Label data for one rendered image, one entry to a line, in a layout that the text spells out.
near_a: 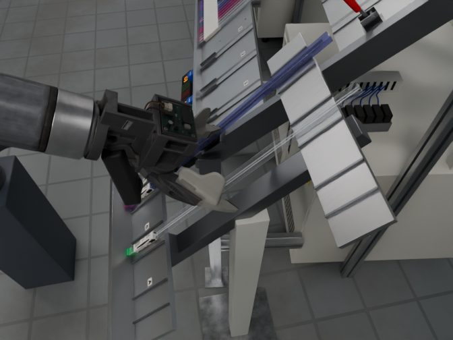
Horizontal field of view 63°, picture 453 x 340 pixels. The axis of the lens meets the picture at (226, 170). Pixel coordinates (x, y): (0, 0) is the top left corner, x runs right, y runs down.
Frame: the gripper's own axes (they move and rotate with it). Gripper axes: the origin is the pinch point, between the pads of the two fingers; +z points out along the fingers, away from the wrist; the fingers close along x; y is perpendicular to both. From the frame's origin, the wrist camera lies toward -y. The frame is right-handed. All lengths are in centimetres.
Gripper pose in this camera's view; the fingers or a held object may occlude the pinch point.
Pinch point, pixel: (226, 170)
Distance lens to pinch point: 54.8
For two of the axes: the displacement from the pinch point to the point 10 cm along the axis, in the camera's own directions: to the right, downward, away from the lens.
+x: -1.7, -7.9, 5.9
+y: 4.9, -5.9, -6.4
